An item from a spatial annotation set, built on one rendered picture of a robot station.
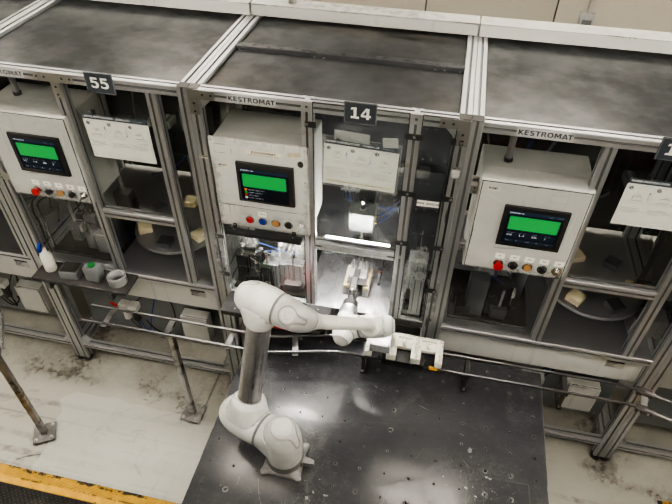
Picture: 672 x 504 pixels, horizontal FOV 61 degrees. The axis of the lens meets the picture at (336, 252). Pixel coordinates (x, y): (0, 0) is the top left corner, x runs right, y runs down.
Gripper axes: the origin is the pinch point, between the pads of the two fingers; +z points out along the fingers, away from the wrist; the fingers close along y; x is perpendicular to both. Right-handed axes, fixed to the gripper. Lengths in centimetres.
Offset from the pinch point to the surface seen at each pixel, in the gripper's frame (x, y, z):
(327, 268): 18.4, -9.2, 13.4
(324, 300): 14.7, -9.2, -9.8
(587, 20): -142, 22, 336
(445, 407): -52, -32, -44
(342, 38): 20, 101, 53
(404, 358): -29.6, -16.8, -31.4
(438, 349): -45, -12, -26
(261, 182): 40, 65, -17
